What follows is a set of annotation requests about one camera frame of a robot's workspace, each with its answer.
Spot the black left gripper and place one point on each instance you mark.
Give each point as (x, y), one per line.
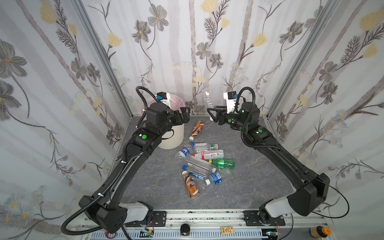
(180, 115)

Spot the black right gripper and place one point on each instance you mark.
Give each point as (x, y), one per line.
(219, 115)

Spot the clear ribbed bottle white cap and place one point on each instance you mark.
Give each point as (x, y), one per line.
(208, 98)

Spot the clear bottle green cap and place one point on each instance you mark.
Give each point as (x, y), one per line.
(199, 147)

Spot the small pepsi bottle blue cap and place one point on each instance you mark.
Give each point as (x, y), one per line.
(181, 154)

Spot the clear bottle red cap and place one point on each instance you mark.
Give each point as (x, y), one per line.
(210, 154)

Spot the clear square bottle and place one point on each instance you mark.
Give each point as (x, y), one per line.
(194, 161)

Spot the green plastic bottle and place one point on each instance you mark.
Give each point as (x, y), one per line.
(222, 163)

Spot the clear bottle blue cap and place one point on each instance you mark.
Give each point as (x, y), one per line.
(196, 172)

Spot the brown coffee bottle front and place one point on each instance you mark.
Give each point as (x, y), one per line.
(191, 187)

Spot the brown coffee bottle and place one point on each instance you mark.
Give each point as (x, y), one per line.
(191, 187)
(196, 130)

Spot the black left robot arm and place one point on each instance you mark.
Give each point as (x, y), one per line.
(103, 206)

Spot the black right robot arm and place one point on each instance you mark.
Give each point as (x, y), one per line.
(311, 189)

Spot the pink bin liner bag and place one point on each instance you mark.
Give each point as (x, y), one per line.
(176, 103)

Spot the brown coffee bottle near bin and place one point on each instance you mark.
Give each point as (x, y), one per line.
(196, 130)

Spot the cream plastic waste bin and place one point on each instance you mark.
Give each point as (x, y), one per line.
(173, 138)

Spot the clear bottle blue label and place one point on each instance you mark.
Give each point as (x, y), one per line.
(217, 177)

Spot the black round knob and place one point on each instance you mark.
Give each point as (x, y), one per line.
(185, 230)

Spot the small wooden tag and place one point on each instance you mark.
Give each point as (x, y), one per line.
(227, 230)

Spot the red scissors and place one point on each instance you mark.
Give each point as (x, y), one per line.
(109, 235)

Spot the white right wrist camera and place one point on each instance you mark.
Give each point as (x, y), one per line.
(230, 98)

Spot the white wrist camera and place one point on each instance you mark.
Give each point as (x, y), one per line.
(164, 98)
(230, 98)

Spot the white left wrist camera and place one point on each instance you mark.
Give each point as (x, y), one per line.
(164, 98)

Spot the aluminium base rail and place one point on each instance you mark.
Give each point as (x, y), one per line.
(206, 225)

